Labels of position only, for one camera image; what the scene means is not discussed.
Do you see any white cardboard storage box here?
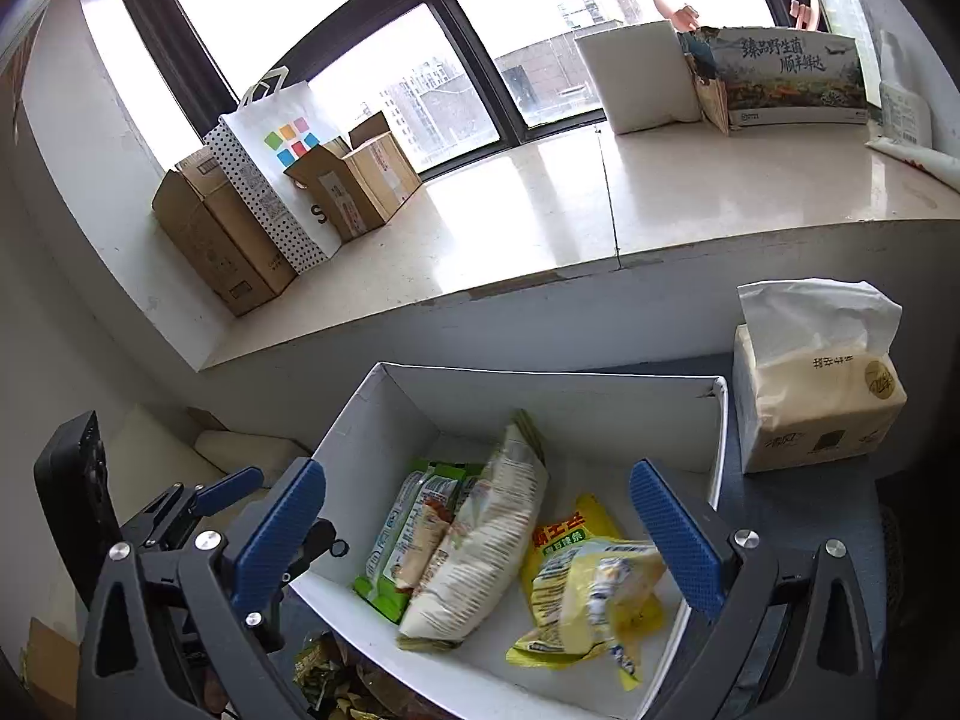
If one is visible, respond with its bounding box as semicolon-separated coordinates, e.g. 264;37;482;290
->
295;362;729;718

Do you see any white striped snack bag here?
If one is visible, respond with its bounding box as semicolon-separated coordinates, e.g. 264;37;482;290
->
397;410;548;652

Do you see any open brown cardboard box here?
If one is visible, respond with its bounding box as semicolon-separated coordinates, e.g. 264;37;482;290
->
285;112;421;242

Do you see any white tube on sill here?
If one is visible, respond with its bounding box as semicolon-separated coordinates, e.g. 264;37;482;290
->
866;137;960;192

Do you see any dark green pea snack bag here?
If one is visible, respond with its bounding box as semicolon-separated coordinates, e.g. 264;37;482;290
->
293;632;410;720

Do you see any illustrated landscape gift box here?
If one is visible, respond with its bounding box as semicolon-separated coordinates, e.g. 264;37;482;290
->
679;28;869;133

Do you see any beige tissue pack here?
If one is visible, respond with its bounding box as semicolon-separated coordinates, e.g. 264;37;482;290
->
732;278;907;475

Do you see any cream sofa cushion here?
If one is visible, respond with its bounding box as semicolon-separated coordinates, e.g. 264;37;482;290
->
99;405;308;525

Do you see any yellow snack packet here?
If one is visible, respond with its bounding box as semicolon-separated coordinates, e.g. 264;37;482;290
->
506;494;665;691

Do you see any white polka dot paper bag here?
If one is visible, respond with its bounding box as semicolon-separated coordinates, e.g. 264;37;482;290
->
203;65;342;275

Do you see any green snack packet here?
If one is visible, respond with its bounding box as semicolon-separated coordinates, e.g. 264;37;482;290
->
353;458;483;622

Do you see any tall brown cardboard box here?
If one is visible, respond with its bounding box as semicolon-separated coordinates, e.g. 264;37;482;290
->
151;146;296;317

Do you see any white plastic bottle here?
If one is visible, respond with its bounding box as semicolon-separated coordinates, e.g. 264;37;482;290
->
878;29;932;148

